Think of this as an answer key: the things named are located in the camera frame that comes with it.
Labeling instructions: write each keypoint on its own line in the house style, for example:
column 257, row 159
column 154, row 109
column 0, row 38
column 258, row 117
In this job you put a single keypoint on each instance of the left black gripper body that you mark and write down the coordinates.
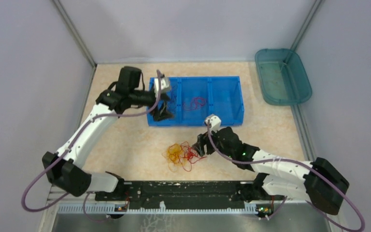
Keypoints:
column 152, row 99

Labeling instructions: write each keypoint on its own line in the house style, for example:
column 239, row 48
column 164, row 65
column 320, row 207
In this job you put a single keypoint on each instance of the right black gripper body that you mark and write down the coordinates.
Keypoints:
column 217, row 144

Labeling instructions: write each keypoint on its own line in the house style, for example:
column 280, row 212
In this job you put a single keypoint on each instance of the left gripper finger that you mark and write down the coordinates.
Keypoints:
column 156, row 114
column 164, row 113

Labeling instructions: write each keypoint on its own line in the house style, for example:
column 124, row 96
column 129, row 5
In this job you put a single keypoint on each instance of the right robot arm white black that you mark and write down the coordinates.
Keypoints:
column 317, row 182

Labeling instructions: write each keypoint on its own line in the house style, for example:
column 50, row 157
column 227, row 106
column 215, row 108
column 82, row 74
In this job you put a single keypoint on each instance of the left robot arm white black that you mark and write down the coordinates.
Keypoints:
column 65, row 166

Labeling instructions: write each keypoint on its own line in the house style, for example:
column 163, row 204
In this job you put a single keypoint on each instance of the blue three-compartment plastic bin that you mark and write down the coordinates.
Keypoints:
column 195, row 98

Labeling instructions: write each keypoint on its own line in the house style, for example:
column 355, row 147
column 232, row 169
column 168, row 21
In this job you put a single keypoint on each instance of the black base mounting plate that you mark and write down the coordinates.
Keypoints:
column 188, row 202

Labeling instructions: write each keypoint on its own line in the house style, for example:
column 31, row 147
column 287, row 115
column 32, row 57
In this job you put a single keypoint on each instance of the teal translucent plastic tub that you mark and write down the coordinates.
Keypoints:
column 282, row 77

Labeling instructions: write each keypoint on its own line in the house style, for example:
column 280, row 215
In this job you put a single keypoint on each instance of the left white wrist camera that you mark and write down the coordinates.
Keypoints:
column 162, row 84

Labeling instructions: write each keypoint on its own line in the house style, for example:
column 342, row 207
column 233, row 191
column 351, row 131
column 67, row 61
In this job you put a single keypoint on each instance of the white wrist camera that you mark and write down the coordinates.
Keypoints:
column 162, row 84
column 213, row 122

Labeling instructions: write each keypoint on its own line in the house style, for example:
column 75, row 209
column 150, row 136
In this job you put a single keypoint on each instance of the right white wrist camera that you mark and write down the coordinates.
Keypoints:
column 213, row 122

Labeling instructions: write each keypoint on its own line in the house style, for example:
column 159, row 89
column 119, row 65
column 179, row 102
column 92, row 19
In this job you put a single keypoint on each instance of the aluminium frame rail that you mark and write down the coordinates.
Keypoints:
column 244, row 190

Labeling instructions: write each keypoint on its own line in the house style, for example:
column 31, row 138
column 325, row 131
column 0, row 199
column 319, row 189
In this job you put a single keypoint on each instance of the white cable duct strip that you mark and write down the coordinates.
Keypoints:
column 111, row 209

